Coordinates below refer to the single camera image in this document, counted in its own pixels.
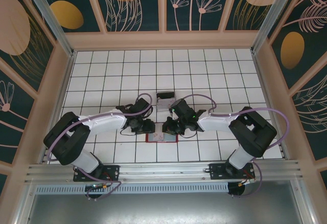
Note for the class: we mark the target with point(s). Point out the red card holder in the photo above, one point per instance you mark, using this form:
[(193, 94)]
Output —
[(169, 138)]

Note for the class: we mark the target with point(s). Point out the pink floral card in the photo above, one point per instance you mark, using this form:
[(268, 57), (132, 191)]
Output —
[(158, 136), (164, 102)]

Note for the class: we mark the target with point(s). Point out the clear plastic box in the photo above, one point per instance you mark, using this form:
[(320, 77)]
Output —
[(163, 108)]

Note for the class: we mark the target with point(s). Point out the black VIP card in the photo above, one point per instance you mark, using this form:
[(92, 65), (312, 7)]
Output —
[(165, 95)]

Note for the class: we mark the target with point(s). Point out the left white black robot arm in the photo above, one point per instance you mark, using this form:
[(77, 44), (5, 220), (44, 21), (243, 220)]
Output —
[(102, 123)]

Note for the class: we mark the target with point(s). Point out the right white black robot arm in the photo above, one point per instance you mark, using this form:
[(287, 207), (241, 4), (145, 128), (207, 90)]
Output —
[(219, 123)]

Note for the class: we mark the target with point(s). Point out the small green circuit board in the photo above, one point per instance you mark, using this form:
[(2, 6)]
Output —
[(96, 187)]

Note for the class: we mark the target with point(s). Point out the grey metal sheet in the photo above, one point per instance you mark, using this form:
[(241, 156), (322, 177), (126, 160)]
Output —
[(163, 210)]

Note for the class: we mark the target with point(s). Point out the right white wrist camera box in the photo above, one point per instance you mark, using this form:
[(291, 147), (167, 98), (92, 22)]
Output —
[(171, 113)]

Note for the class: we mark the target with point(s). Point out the aluminium mounting rail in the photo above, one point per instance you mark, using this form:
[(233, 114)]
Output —
[(163, 171)]

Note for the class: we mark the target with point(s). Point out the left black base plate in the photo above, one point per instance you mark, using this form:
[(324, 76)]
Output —
[(111, 171)]

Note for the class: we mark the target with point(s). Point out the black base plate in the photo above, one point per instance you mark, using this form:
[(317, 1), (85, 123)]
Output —
[(217, 171), (111, 171)]

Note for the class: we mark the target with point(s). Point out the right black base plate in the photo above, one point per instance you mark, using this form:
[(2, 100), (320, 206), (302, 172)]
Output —
[(217, 171)]

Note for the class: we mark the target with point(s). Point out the aluminium frame post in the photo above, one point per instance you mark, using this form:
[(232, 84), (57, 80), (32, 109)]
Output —
[(51, 20), (268, 17)]

